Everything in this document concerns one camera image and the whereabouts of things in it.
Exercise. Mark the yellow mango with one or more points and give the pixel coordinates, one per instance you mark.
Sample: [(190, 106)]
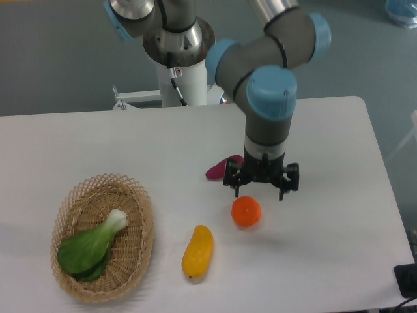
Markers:
[(198, 254)]

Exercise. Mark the blue bag in corner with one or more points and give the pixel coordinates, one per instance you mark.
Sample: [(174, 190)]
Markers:
[(403, 12)]

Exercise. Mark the purple sweet potato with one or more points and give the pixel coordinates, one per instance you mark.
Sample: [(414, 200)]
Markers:
[(217, 172)]

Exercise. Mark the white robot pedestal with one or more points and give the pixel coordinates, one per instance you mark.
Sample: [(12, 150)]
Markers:
[(177, 86)]

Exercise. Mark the woven wicker basket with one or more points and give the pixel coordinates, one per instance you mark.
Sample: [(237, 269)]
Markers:
[(87, 205)]

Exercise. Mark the orange fruit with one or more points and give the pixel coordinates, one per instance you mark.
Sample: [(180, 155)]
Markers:
[(246, 211)]

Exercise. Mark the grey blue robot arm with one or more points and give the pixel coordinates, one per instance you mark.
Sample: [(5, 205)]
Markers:
[(257, 76)]

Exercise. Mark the black device at edge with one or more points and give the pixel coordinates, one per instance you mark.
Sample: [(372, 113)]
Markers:
[(406, 279)]

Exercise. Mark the green bok choy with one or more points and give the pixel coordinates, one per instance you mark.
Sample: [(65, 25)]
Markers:
[(85, 255)]

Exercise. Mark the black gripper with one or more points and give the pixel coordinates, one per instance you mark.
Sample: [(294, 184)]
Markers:
[(262, 171)]

